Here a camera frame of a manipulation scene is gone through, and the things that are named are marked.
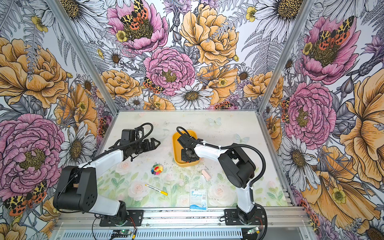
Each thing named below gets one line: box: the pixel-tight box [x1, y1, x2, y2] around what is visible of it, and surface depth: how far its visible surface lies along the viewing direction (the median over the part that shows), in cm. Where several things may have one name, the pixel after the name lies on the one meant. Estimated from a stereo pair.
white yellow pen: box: [144, 184, 169, 196], surface depth 84 cm
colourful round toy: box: [151, 164, 164, 175], surface depth 91 cm
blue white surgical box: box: [189, 188, 208, 211], surface depth 81 cm
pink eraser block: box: [201, 169, 211, 182], surface depth 88 cm
